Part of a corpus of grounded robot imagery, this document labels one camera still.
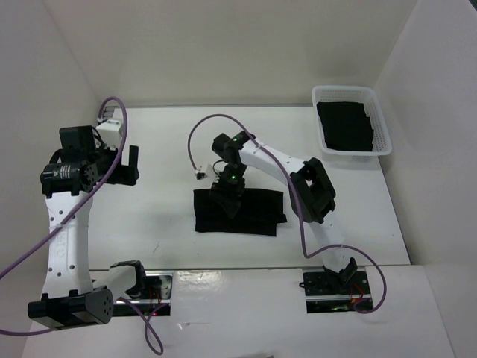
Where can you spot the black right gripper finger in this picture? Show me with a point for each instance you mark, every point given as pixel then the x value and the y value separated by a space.
pixel 235 192
pixel 219 195

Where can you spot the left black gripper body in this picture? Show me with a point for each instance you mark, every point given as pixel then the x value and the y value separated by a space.
pixel 103 156

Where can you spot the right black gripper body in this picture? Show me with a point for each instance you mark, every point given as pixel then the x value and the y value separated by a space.
pixel 232 172

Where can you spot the black skirt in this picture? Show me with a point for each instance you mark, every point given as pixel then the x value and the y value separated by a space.
pixel 260 212

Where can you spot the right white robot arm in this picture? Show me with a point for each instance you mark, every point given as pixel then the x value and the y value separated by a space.
pixel 312 197

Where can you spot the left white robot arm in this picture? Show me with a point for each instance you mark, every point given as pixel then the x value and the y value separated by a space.
pixel 70 298

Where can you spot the black folded skirts stack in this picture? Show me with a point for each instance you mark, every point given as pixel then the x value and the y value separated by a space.
pixel 346 126

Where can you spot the white plastic basket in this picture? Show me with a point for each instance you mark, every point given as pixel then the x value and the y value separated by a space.
pixel 368 98

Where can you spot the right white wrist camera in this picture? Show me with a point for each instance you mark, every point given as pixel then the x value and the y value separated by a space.
pixel 203 172

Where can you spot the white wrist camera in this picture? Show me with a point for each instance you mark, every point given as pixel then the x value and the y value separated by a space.
pixel 203 172
pixel 111 132

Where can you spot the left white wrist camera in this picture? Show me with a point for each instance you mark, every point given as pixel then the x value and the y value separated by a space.
pixel 111 132

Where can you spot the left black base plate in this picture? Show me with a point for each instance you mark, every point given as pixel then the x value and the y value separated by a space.
pixel 154 296

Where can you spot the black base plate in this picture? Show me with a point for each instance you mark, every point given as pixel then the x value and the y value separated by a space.
pixel 154 296
pixel 324 295

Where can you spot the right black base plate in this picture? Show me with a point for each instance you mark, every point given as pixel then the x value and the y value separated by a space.
pixel 324 295

